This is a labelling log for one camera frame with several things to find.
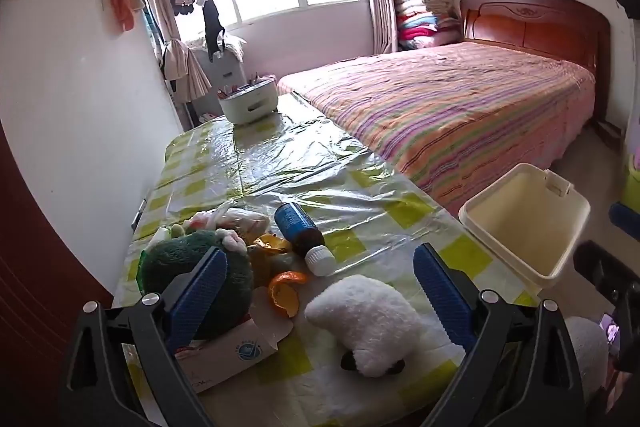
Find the yellow fruit peel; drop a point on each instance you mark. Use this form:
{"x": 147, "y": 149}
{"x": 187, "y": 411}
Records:
{"x": 262, "y": 257}

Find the clear plastic bag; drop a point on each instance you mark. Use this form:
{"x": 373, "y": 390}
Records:
{"x": 240, "y": 219}

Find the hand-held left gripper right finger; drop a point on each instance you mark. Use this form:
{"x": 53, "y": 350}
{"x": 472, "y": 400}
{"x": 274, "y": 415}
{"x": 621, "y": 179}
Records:
{"x": 445, "y": 302}

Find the yellow checked plastic tablecloth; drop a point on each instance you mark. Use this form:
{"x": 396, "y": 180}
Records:
{"x": 300, "y": 157}

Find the red wooden headboard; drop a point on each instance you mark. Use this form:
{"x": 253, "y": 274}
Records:
{"x": 530, "y": 22}

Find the white storage caddy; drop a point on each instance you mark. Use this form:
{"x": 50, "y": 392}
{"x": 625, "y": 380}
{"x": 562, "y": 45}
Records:
{"x": 250, "y": 104}

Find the green plush toy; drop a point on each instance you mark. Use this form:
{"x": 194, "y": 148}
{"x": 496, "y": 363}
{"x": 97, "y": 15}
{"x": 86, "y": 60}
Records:
{"x": 170, "y": 259}

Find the white plush toy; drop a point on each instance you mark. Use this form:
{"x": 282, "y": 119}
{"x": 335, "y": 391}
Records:
{"x": 365, "y": 317}

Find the black hanging garment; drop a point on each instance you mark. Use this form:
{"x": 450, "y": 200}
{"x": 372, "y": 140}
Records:
{"x": 212, "y": 22}

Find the cream plastic bin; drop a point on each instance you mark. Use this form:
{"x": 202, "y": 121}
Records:
{"x": 525, "y": 217}

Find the brown bottle with blue label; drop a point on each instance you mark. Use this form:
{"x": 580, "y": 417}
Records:
{"x": 297, "y": 224}

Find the green storage box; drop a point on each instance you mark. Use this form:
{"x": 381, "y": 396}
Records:
{"x": 632, "y": 182}

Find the orange peel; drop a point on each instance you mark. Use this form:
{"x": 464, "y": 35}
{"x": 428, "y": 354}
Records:
{"x": 280, "y": 294}

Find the stack of folded quilts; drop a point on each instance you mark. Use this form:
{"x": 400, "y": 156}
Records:
{"x": 425, "y": 7}

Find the blue storage box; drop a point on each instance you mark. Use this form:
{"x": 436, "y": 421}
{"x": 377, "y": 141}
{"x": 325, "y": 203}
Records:
{"x": 627, "y": 219}

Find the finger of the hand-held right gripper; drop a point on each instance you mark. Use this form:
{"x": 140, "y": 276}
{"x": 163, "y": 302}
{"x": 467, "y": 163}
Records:
{"x": 597, "y": 264}

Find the white cardboard box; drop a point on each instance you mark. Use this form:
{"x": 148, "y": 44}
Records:
{"x": 235, "y": 347}

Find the striped pink bed sheet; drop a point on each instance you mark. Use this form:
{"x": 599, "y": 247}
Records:
{"x": 450, "y": 107}

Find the lit smartphone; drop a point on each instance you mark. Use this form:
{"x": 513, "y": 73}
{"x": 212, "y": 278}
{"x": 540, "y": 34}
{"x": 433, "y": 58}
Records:
{"x": 609, "y": 327}

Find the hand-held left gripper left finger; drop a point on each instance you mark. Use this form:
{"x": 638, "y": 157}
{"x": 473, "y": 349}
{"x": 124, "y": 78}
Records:
{"x": 200, "y": 297}

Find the white cabinet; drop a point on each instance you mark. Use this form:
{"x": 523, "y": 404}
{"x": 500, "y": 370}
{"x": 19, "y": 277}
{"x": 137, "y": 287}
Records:
{"x": 220, "y": 64}

